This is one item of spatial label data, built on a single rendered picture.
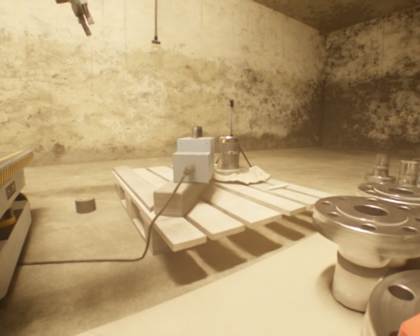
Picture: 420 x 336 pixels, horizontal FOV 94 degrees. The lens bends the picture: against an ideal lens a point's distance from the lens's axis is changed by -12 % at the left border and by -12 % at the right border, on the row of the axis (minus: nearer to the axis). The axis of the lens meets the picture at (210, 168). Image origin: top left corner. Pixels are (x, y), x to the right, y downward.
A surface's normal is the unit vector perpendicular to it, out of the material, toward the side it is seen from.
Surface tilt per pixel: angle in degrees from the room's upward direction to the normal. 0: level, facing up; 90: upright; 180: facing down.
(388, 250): 90
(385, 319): 0
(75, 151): 90
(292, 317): 0
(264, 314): 0
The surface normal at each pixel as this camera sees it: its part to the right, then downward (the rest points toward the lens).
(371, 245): -0.54, 0.14
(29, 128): 0.52, 0.14
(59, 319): 0.00, -0.98
